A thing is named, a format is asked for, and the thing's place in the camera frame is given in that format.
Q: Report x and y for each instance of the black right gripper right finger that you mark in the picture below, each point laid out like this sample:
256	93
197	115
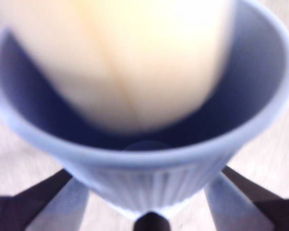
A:
250	209

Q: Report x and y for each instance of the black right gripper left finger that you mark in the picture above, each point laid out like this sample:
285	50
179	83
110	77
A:
31	209

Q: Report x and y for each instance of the blue ribbed plastic cup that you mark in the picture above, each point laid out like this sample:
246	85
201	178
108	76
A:
144	173

